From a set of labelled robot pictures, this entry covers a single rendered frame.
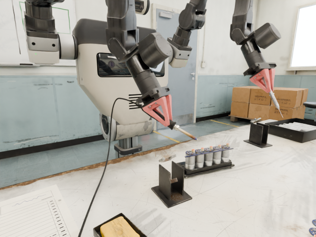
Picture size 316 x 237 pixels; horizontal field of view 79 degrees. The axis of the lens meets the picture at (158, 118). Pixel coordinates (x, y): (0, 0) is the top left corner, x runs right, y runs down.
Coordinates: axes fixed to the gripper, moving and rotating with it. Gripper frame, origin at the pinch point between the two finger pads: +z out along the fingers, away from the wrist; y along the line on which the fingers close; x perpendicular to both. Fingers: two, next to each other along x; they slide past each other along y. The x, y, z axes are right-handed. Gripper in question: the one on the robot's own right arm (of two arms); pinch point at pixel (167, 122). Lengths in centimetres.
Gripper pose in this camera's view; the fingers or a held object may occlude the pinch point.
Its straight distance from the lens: 52.6
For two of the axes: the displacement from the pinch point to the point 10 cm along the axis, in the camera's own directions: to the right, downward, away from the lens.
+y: 3.9, -2.1, 9.0
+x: -8.0, 4.1, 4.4
